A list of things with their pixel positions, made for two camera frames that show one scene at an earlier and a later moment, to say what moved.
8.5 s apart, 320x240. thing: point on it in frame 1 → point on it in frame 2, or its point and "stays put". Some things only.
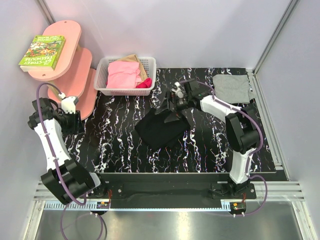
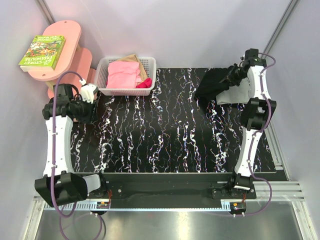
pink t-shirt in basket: x=123 y=74 stays put
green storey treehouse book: x=43 y=53 stays put
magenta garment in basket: x=147 y=83 stays put
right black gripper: x=164 y=106 → x=230 y=78
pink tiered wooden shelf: x=74 y=77 stays put
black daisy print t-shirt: x=158 y=134 → x=210 y=85
